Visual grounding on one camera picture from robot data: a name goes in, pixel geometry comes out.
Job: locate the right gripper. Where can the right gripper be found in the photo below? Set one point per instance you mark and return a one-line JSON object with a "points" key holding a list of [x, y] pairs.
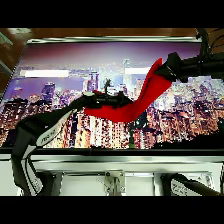
{"points": [[172, 68]]}

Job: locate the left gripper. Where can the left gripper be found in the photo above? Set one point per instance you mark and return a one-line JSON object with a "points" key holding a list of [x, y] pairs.
{"points": [[116, 101]]}

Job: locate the red garment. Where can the red garment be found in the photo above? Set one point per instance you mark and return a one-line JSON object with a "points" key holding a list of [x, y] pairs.
{"points": [[146, 96]]}

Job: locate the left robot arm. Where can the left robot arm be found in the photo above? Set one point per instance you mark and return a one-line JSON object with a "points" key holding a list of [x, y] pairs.
{"points": [[40, 128]]}

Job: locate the silver frame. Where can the silver frame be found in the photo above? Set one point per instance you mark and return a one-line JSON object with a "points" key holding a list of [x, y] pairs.
{"points": [[100, 166]]}

